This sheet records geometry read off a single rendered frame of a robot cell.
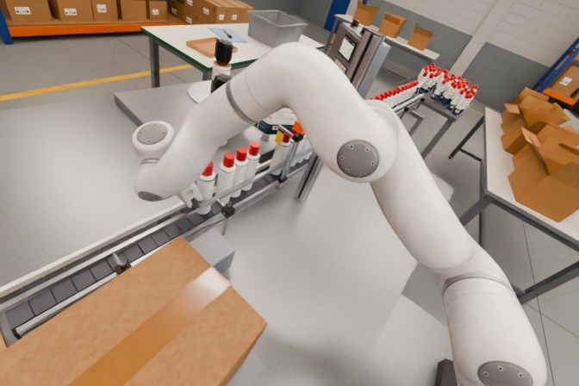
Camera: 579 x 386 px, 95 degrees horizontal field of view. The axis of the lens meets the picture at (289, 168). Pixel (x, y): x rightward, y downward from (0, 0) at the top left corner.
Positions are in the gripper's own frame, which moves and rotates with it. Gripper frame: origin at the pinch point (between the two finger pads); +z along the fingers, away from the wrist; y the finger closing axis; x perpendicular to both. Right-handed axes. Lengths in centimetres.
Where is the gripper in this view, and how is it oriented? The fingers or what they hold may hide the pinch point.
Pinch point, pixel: (190, 202)
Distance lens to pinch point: 87.4
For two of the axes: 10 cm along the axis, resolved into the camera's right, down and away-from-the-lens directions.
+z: -0.5, 5.7, 8.2
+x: -6.9, 5.8, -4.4
